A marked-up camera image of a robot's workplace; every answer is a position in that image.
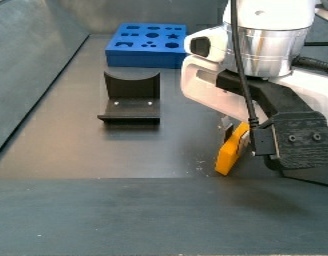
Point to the blue shape-sorting board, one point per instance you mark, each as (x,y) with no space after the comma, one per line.
(150,45)

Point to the black curved stand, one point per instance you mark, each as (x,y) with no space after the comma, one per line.
(134,100)

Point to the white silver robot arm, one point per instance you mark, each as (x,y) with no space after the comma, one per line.
(238,72)

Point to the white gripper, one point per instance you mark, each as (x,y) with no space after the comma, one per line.
(205,63)

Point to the yellow double-square block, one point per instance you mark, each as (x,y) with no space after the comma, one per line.
(233,149)

